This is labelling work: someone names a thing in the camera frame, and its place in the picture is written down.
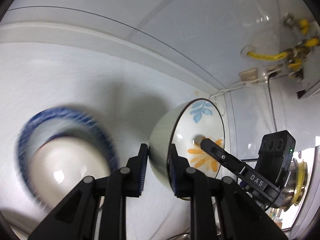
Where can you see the small cream bowl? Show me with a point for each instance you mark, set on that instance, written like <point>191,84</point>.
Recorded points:
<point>60,164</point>

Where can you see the wall power socket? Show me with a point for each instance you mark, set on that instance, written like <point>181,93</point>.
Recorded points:
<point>248,75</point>

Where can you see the white gas water heater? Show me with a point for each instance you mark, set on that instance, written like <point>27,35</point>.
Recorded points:
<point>309,29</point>

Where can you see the black camera box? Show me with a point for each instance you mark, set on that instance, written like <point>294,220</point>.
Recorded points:
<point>275,155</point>

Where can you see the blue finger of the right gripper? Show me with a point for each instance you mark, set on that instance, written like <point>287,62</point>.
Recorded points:
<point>224,158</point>

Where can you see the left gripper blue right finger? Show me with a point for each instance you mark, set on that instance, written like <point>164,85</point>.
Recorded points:
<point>220,209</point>

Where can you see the white bowl with leaf pattern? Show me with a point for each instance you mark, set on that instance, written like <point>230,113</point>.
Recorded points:
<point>186,126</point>

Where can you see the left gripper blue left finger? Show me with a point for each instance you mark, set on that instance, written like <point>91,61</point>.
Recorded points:
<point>96,204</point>

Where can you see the blue patterned bowl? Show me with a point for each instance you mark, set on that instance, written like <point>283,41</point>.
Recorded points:
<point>59,122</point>

